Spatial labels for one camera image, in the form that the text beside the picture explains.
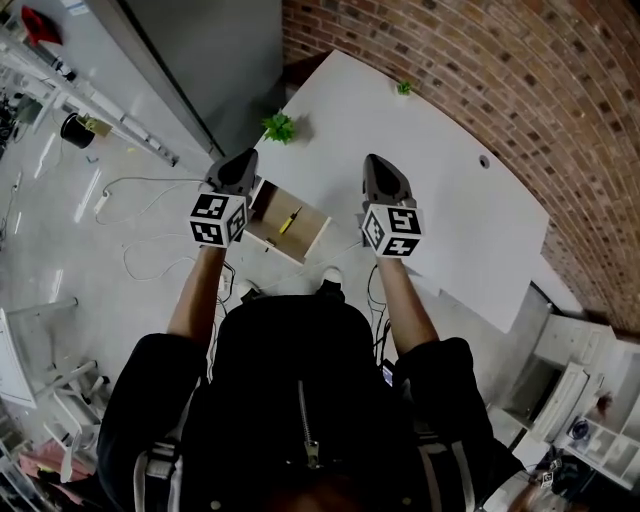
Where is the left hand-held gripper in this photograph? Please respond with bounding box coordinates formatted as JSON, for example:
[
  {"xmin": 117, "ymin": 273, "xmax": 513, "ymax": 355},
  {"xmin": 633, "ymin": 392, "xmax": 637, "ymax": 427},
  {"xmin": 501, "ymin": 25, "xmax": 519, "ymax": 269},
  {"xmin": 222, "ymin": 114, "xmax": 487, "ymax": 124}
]
[{"xmin": 188, "ymin": 148, "xmax": 260, "ymax": 250}]

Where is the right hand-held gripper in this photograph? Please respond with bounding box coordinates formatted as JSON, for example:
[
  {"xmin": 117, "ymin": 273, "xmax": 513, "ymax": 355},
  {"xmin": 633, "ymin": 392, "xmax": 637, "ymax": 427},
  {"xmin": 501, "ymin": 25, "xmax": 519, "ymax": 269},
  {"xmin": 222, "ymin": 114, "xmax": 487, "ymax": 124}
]
[{"xmin": 355, "ymin": 153, "xmax": 426, "ymax": 260}]

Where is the wooden box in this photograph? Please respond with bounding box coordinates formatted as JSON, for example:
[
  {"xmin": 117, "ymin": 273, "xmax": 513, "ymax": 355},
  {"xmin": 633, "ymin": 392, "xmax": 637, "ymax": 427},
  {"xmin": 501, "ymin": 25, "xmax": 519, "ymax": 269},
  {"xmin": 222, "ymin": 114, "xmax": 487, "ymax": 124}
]
[{"xmin": 242, "ymin": 178, "xmax": 333, "ymax": 267}]

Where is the yellow handled tool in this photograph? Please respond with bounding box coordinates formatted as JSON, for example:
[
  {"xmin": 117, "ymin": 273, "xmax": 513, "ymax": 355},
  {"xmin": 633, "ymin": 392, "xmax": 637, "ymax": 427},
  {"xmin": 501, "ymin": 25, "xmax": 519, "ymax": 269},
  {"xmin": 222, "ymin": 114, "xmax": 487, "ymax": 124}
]
[{"xmin": 278, "ymin": 205, "xmax": 304, "ymax": 235}]

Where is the person's right forearm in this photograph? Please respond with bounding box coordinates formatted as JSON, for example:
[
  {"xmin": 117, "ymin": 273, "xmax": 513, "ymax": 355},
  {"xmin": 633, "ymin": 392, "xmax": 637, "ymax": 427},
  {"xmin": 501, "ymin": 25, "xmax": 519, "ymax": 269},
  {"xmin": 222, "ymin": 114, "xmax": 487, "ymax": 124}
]
[{"xmin": 374, "ymin": 257, "xmax": 441, "ymax": 354}]

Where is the person's left forearm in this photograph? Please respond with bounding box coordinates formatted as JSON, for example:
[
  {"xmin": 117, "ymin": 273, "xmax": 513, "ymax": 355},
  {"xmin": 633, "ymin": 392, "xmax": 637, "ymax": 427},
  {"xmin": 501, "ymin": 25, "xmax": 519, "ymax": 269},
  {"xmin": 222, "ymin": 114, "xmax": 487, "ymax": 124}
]
[{"xmin": 166, "ymin": 244, "xmax": 229, "ymax": 346}]

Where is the white desk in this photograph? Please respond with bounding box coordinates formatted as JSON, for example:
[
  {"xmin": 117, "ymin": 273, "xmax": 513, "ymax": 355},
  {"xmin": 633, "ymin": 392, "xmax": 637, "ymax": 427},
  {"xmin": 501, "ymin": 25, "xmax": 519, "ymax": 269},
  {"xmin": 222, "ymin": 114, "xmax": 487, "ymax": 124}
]
[{"xmin": 252, "ymin": 48, "xmax": 551, "ymax": 335}]

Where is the large green potted plant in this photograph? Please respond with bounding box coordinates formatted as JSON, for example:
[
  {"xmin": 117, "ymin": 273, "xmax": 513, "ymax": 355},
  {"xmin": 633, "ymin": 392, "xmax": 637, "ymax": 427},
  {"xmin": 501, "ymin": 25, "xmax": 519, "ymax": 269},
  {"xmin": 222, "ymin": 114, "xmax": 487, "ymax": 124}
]
[{"xmin": 261, "ymin": 110, "xmax": 297, "ymax": 146}]

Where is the grey refrigerator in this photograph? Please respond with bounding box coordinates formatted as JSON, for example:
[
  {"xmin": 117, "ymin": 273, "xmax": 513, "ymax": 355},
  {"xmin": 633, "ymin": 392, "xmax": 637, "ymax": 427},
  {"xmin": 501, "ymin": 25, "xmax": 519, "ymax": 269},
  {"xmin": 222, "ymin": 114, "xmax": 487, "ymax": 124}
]
[{"xmin": 9, "ymin": 0, "xmax": 285, "ymax": 160}]

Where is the cardboard box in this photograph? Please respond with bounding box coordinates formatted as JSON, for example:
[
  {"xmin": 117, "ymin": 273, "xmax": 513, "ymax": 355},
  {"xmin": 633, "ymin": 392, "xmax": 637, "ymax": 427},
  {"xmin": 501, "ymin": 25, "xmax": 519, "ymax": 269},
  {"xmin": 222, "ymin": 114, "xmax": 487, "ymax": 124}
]
[{"xmin": 82, "ymin": 115, "xmax": 114, "ymax": 139}]

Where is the black waste bin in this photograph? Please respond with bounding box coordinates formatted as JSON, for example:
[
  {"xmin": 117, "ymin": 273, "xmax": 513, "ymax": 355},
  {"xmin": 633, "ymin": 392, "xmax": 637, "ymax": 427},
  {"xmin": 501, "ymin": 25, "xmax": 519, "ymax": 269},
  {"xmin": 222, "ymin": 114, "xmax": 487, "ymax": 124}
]
[{"xmin": 59, "ymin": 112, "xmax": 96, "ymax": 150}]

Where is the white shelving rack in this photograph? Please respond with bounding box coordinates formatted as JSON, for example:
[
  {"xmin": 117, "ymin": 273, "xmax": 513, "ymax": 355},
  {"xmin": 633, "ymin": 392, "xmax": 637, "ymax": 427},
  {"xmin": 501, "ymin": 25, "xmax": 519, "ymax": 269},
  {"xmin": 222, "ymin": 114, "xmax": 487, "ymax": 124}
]
[{"xmin": 0, "ymin": 29, "xmax": 180, "ymax": 169}]

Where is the person's black clothing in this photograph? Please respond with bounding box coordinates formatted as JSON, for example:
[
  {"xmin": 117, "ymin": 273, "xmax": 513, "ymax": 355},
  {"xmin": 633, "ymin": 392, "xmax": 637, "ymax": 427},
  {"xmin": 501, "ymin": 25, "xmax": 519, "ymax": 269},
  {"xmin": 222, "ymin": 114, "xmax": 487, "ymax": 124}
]
[{"xmin": 95, "ymin": 279, "xmax": 526, "ymax": 512}]

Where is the white cabinet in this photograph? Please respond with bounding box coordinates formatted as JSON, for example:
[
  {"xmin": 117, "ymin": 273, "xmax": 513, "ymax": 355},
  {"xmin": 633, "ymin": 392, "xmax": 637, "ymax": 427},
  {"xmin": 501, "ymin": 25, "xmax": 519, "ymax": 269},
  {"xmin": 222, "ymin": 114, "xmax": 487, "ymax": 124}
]
[{"xmin": 487, "ymin": 309, "xmax": 619, "ymax": 441}]

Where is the white cubby shelf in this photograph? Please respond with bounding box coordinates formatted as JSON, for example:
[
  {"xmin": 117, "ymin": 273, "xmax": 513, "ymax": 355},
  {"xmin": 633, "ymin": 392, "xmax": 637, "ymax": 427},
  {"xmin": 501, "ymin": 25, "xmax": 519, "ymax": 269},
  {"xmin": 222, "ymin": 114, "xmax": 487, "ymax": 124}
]
[{"xmin": 559, "ymin": 344, "xmax": 640, "ymax": 491}]

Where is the pink cloth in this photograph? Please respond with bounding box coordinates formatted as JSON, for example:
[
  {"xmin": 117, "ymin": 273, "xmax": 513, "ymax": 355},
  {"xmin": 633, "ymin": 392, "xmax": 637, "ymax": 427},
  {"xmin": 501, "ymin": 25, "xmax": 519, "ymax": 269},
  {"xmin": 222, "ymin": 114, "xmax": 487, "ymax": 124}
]
[{"xmin": 19, "ymin": 439, "xmax": 71, "ymax": 481}]

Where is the black hanging cable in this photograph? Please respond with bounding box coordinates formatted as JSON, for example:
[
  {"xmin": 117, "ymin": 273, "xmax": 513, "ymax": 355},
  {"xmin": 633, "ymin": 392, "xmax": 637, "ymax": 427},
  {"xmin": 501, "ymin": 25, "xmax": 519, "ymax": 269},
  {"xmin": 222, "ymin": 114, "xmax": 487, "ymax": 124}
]
[
  {"xmin": 366, "ymin": 263, "xmax": 394, "ymax": 361},
  {"xmin": 205, "ymin": 264, "xmax": 236, "ymax": 381}
]

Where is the white floor cable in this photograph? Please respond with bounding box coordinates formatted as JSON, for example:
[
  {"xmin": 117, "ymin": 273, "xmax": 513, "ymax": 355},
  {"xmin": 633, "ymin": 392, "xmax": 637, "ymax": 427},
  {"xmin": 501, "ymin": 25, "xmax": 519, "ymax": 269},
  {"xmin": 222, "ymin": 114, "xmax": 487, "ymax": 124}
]
[{"xmin": 94, "ymin": 175, "xmax": 206, "ymax": 282}]

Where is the white metal table frame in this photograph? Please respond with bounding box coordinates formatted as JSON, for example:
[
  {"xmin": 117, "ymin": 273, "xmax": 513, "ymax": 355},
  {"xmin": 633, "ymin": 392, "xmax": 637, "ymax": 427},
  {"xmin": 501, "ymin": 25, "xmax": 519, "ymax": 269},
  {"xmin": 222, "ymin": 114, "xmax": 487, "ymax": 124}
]
[{"xmin": 0, "ymin": 297, "xmax": 112, "ymax": 484}]

